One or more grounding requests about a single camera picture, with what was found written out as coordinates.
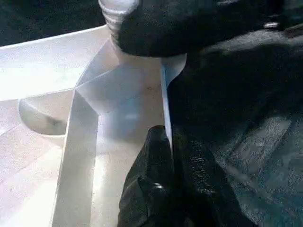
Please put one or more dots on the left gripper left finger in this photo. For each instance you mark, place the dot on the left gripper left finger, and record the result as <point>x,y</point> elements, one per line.
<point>151,177</point>

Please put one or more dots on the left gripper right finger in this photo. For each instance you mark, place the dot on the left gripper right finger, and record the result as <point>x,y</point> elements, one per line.
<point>201,189</point>

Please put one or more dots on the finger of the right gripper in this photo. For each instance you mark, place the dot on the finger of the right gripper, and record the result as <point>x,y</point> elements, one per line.
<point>170,28</point>

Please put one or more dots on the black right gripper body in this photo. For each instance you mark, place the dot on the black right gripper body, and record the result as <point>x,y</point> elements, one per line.
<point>272,14</point>

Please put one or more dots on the white plastic table leg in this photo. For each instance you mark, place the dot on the white plastic table leg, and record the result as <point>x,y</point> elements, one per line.
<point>113,14</point>

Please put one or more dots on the white plastic table top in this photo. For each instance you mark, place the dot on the white plastic table top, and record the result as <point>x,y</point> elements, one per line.
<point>71,71</point>

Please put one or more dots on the black mat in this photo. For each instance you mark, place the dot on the black mat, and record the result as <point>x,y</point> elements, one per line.
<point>236,106</point>

